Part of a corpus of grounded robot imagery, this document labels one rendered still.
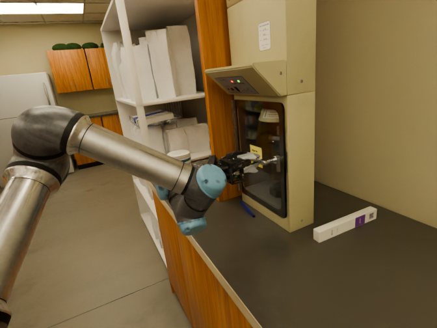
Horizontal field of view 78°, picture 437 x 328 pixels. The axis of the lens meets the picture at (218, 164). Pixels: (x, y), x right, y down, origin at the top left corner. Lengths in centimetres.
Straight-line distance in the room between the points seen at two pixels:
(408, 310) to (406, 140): 57
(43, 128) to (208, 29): 71
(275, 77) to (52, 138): 58
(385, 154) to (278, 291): 68
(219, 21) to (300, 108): 49
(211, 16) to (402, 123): 79
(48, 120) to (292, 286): 70
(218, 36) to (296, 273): 87
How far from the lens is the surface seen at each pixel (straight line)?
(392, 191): 123
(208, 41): 113
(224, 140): 117
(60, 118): 65
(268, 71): 80
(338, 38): 129
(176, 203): 75
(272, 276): 83
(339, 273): 87
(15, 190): 71
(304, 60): 89
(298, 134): 90
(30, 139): 68
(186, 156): 151
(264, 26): 93
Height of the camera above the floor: 149
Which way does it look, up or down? 18 degrees down
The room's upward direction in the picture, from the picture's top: 6 degrees counter-clockwise
